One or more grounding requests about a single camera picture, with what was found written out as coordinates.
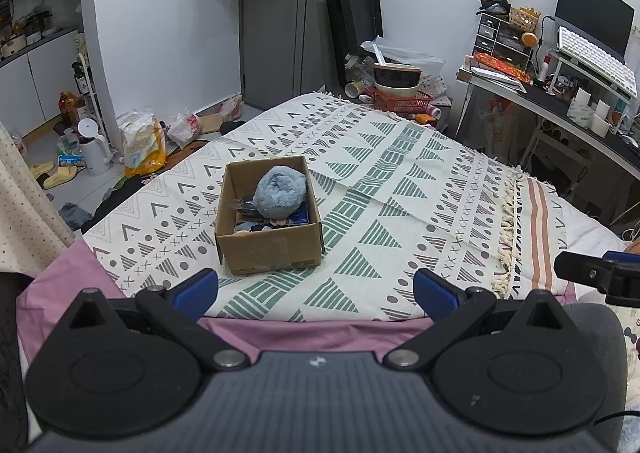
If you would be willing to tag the white keyboard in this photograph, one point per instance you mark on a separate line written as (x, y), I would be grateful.
(604, 64)

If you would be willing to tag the pink bed sheet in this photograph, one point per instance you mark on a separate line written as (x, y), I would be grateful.
(41, 305)

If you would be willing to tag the black desk monitor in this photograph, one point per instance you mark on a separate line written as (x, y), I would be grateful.
(607, 22)

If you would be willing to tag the brown cardboard box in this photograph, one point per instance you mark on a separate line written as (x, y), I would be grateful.
(259, 244)

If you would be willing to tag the black monitor on floor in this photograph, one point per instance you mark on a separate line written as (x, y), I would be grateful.
(352, 22)

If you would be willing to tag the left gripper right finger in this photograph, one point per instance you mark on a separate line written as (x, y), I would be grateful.
(456, 315)

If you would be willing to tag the dark desk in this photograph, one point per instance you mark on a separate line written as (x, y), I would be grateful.
(545, 106)

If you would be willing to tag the yellow slippers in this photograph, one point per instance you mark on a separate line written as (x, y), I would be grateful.
(49, 176)

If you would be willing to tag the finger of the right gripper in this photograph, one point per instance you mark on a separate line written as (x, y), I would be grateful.
(615, 275)

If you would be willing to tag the grey drawer organizer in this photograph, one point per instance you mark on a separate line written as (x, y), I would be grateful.
(498, 36)

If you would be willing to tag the blue fluffy plush toy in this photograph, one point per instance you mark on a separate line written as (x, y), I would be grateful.
(280, 192)

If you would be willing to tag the red plastic basket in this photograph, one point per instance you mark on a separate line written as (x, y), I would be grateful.
(419, 104)

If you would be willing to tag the patterned tassel blanket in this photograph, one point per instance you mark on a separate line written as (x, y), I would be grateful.
(393, 198)

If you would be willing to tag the grey wardrobe cabinet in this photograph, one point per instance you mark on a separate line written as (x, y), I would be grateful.
(284, 47)

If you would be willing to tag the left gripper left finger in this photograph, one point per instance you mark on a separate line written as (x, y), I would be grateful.
(174, 315)

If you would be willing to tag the yellow white bag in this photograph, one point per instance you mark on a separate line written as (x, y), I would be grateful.
(143, 142)

